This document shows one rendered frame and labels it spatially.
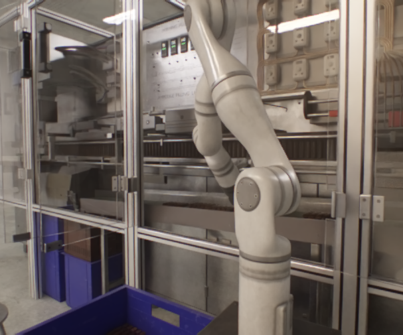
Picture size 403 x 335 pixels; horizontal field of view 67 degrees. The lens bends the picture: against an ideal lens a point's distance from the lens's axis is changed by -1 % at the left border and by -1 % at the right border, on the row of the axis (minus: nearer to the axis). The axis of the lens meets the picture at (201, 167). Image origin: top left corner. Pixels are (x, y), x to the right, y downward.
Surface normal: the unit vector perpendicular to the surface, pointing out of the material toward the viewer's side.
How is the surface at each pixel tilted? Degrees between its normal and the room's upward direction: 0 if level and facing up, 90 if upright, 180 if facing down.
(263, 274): 90
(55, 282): 90
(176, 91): 90
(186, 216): 90
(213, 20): 120
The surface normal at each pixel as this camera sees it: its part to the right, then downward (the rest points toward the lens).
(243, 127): -0.39, 0.44
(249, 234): -0.79, 0.04
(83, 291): -0.59, 0.04
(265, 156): -0.68, 0.32
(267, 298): -0.04, 0.05
